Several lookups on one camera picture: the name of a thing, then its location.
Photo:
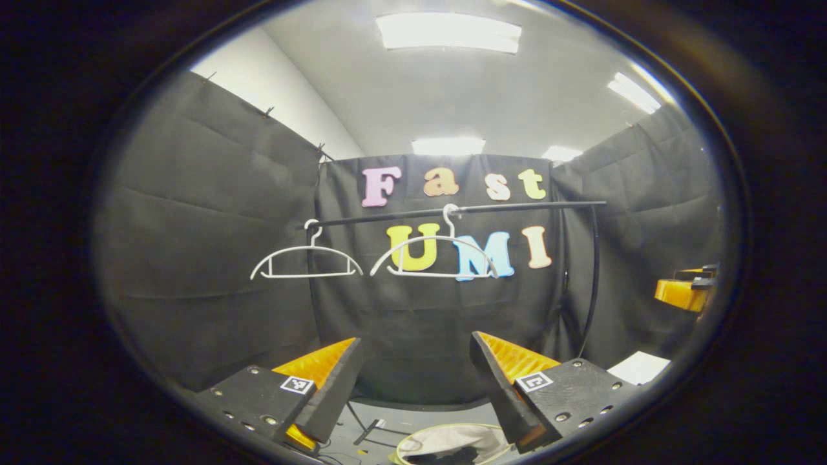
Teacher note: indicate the beige laundry hamper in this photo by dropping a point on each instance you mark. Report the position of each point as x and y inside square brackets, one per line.
[426, 439]

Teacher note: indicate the black clothes rack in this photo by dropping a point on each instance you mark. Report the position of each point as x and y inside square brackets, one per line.
[517, 206]

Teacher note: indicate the white sheet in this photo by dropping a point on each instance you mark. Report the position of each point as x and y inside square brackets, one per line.
[639, 368]

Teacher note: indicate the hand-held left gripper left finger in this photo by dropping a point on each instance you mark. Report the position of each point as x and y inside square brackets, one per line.
[336, 387]

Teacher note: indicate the white clothes hanger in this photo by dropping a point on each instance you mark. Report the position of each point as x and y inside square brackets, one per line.
[433, 240]
[303, 250]

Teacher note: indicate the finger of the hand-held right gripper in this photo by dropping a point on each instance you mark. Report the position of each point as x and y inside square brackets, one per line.
[681, 294]
[696, 270]

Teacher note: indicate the large ceiling light panel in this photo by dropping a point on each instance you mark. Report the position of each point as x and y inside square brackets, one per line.
[449, 32]

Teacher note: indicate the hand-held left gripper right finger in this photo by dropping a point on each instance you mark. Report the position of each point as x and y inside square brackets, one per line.
[501, 387]

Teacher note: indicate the black backdrop cloth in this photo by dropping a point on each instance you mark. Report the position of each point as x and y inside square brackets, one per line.
[213, 258]

